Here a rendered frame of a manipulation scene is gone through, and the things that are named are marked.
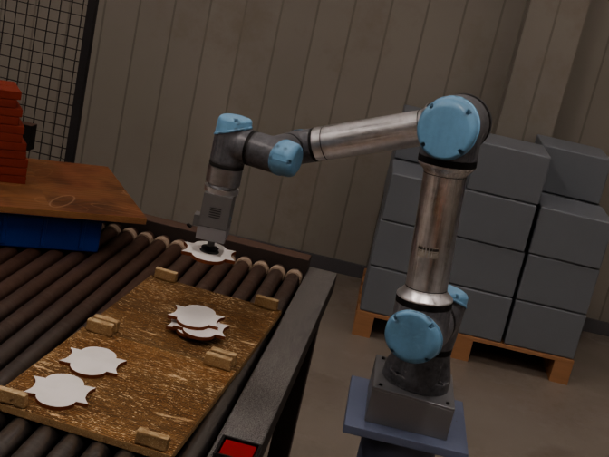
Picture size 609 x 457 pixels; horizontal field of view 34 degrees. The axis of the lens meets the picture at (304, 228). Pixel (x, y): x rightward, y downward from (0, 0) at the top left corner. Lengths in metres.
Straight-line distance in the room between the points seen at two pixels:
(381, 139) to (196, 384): 0.64
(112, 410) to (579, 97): 4.36
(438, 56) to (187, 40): 1.43
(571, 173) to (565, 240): 0.46
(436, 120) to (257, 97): 3.98
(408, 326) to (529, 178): 2.98
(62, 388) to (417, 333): 0.69
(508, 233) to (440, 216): 3.01
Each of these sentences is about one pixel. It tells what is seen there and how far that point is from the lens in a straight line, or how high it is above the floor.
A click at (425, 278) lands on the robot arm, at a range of 2.02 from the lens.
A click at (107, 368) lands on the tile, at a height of 0.94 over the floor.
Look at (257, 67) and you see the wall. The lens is 5.86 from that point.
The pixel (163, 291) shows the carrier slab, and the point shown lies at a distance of 2.51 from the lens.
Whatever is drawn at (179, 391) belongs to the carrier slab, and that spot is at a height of 0.94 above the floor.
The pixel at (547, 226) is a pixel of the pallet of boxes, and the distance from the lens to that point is 5.01.
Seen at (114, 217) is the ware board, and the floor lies 1.04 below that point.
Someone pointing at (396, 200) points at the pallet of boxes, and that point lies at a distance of 4.94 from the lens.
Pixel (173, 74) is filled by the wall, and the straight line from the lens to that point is 5.96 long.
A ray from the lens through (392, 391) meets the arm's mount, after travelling 2.19.
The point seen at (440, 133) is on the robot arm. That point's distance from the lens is 1.94.
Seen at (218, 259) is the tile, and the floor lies 1.13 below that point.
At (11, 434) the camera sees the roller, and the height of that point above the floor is 0.92.
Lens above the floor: 1.81
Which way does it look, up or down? 15 degrees down
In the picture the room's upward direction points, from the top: 12 degrees clockwise
